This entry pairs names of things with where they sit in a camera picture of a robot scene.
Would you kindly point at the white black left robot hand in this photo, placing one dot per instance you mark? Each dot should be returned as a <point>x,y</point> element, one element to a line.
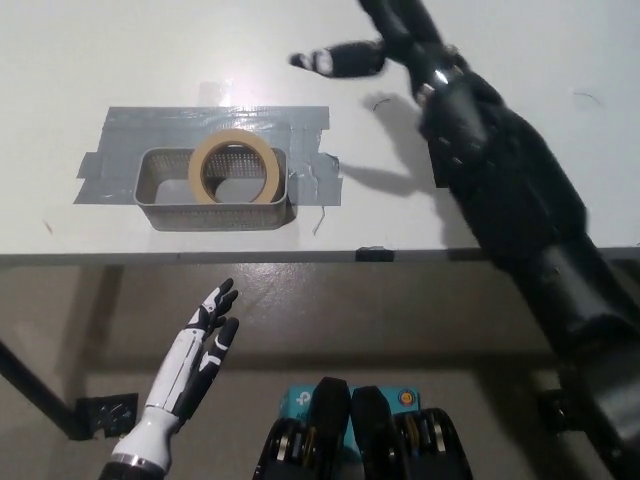
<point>192,360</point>

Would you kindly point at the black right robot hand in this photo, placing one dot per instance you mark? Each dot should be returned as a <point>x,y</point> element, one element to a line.
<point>460,110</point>

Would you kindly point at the beige masking tape roll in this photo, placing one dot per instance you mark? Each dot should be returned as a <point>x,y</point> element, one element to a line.
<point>196,175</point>

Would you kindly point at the black tape patch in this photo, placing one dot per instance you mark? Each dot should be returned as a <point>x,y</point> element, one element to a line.
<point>441,175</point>

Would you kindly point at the teal robot body top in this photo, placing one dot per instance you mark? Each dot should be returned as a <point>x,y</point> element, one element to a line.
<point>300,400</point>

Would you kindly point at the small grey perforated basket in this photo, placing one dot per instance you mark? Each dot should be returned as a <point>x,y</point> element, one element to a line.
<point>210,217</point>

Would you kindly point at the black metal table leg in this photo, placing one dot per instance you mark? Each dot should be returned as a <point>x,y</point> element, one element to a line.
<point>35,390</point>

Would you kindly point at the grey duct tape patch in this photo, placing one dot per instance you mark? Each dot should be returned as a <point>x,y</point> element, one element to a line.
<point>150,125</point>

